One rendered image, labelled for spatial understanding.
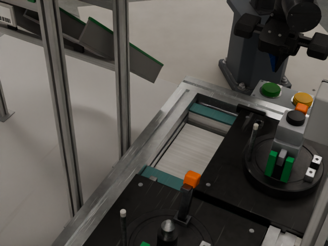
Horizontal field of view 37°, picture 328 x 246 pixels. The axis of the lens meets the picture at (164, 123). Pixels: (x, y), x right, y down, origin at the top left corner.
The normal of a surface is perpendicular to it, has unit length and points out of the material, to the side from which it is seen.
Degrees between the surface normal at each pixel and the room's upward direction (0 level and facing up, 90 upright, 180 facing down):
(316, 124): 90
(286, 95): 0
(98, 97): 0
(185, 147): 0
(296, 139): 90
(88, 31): 90
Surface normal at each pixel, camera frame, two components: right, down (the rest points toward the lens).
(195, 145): 0.04, -0.74
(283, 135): -0.45, 0.59
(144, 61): 0.80, 0.42
